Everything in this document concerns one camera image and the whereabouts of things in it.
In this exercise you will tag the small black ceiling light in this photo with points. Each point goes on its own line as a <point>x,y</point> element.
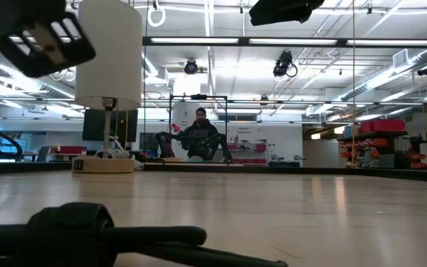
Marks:
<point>426,70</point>

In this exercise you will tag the white lamp with wooden base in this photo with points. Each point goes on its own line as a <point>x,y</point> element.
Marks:
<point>108,55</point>

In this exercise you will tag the round black ceiling light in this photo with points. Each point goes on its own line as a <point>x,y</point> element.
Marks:
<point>191,67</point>

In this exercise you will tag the dark storage shelf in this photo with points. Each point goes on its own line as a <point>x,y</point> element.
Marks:
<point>373,134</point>

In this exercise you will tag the white rack with red bins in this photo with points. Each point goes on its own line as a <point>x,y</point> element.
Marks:
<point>259,147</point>

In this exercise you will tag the black monitor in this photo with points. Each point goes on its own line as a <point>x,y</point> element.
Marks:
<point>93,126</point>

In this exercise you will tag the black aluminium table frame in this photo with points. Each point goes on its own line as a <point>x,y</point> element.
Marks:
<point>243,41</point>

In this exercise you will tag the red storage box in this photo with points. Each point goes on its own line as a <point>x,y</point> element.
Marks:
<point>70,150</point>

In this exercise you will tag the black ceiling camera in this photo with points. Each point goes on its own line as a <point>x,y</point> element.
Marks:
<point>283,63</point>

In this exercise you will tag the silver ventilation duct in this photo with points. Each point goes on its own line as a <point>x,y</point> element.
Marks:
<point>384,79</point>

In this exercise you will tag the person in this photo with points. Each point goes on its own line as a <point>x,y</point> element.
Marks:
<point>200,137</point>

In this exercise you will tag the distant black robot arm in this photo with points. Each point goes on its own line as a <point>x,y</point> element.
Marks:
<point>163,142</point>
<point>224,146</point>

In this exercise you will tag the red storage bins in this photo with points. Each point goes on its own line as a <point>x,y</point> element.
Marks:
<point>387,125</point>

